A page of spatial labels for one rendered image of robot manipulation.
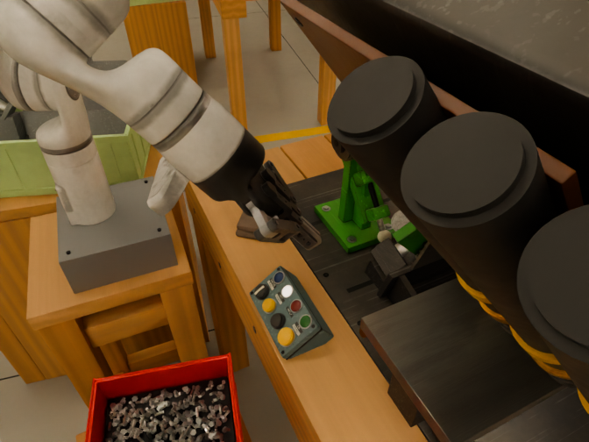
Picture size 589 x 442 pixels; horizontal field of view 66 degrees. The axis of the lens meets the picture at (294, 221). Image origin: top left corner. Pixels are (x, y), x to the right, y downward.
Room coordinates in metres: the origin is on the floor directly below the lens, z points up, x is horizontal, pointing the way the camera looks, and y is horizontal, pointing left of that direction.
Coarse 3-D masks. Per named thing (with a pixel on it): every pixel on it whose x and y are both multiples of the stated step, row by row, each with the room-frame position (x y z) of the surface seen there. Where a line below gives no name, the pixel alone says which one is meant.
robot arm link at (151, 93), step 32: (0, 0) 0.35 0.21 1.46; (0, 32) 0.34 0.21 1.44; (32, 32) 0.33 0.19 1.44; (32, 64) 0.33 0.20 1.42; (64, 64) 0.33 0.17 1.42; (128, 64) 0.37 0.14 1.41; (160, 64) 0.37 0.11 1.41; (96, 96) 0.34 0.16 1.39; (128, 96) 0.34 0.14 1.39; (160, 96) 0.35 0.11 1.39; (192, 96) 0.36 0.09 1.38; (160, 128) 0.34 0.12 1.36
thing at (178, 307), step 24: (192, 288) 0.64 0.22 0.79; (96, 312) 0.61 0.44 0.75; (120, 312) 0.61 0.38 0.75; (144, 312) 0.61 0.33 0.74; (168, 312) 0.62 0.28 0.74; (192, 312) 0.64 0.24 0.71; (48, 336) 0.53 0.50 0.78; (72, 336) 0.54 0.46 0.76; (96, 336) 0.57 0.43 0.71; (120, 336) 0.59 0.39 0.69; (192, 336) 0.63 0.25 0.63; (72, 360) 0.53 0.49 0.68; (96, 360) 0.55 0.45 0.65; (120, 360) 0.77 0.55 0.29; (144, 360) 0.81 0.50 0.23; (168, 360) 0.83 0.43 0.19
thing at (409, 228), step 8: (408, 224) 0.50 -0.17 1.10; (400, 232) 0.50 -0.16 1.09; (408, 232) 0.49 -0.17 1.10; (416, 232) 0.50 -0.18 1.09; (400, 240) 0.49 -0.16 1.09; (408, 240) 0.50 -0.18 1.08; (416, 240) 0.51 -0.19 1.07; (424, 240) 0.52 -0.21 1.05; (408, 248) 0.51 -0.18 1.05; (416, 248) 0.52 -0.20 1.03
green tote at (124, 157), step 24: (0, 144) 0.97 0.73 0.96; (24, 144) 0.97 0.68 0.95; (96, 144) 1.00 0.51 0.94; (120, 144) 1.01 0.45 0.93; (144, 144) 1.16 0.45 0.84; (0, 168) 0.97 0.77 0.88; (24, 168) 0.97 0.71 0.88; (48, 168) 0.98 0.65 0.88; (120, 168) 1.00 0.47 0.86; (144, 168) 1.07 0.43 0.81; (0, 192) 0.96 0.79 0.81; (24, 192) 0.97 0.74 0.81; (48, 192) 0.98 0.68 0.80
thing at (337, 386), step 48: (192, 192) 0.86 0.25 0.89; (240, 240) 0.68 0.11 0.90; (288, 240) 0.68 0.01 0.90; (240, 288) 0.56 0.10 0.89; (336, 336) 0.45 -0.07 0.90; (288, 384) 0.37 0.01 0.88; (336, 384) 0.36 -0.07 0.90; (384, 384) 0.36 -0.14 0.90; (336, 432) 0.28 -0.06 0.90; (384, 432) 0.28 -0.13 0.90
